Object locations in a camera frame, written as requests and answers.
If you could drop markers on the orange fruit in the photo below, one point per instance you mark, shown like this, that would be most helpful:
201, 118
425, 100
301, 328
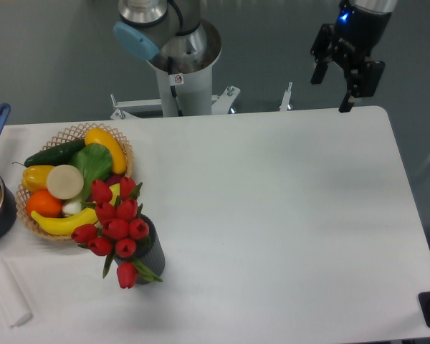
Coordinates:
44, 204

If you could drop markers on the yellow banana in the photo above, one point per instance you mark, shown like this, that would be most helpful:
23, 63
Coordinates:
64, 227

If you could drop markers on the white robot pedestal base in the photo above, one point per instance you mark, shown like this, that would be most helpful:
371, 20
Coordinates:
181, 94

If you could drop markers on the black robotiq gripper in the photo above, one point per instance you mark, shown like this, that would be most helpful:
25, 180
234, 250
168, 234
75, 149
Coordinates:
357, 30

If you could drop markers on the woven wicker basket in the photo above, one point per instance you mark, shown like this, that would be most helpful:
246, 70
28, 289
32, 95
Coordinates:
68, 135

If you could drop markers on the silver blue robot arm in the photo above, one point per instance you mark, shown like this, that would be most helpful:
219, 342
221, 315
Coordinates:
182, 48

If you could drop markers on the green cucumber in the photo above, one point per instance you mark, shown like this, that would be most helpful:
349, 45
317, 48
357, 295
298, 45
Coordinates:
55, 155

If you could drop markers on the red tulip bouquet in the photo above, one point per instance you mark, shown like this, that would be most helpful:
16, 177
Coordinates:
118, 231

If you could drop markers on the yellow squash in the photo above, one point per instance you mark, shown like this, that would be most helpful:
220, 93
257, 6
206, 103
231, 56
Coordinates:
100, 136

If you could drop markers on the green leafy bok choy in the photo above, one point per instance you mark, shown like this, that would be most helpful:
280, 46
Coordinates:
94, 162

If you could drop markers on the white folded cloth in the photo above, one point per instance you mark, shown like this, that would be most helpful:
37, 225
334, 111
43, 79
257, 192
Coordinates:
13, 304

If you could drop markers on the dark grey ribbed vase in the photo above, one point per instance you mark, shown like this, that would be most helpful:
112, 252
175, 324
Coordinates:
150, 254

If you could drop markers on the purple eggplant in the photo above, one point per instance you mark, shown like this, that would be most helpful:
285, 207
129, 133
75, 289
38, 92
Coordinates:
110, 181

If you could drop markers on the yellow bell pepper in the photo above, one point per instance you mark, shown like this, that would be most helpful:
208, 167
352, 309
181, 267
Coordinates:
34, 178

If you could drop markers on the beige round disc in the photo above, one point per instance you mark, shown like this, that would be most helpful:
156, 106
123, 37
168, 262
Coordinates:
64, 182

